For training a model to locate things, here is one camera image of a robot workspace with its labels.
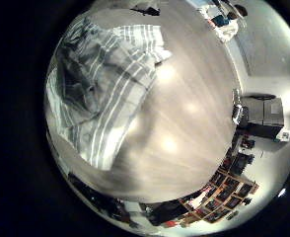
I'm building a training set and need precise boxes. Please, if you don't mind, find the grey metal table device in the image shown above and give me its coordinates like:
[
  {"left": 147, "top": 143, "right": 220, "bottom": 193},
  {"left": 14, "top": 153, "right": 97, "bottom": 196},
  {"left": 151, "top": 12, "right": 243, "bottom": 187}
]
[{"left": 231, "top": 88, "right": 246, "bottom": 126}]

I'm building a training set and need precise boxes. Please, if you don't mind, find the grey white striped cloth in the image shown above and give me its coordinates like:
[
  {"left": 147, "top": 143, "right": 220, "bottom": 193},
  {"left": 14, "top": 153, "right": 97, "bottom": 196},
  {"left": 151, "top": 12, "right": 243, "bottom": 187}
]
[{"left": 45, "top": 16, "right": 173, "bottom": 172}]

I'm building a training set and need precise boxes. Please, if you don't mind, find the small white box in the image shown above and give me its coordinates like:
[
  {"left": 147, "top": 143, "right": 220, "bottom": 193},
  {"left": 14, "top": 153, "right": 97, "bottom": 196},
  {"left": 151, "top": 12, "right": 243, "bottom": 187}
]
[{"left": 276, "top": 128, "right": 290, "bottom": 143}]

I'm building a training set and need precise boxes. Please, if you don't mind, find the black chair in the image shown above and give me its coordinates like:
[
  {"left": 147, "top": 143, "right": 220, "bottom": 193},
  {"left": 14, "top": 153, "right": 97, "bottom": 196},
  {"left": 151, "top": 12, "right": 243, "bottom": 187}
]
[{"left": 149, "top": 198, "right": 185, "bottom": 226}]

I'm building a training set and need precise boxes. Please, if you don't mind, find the person with dark hair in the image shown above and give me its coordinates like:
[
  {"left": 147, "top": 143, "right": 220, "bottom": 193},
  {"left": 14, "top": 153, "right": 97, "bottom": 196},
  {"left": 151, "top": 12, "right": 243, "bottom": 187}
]
[{"left": 210, "top": 3, "right": 250, "bottom": 43}]

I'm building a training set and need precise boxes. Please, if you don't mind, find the small black object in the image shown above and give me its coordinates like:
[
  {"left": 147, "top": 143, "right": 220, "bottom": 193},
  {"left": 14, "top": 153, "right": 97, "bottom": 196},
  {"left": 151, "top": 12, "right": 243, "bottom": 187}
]
[{"left": 130, "top": 5, "right": 162, "bottom": 17}]

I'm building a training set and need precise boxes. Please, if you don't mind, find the wooden cubby shelf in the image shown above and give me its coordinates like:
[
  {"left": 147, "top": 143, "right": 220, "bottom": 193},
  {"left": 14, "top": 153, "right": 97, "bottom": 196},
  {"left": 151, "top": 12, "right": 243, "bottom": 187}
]
[{"left": 179, "top": 149, "right": 260, "bottom": 225}]

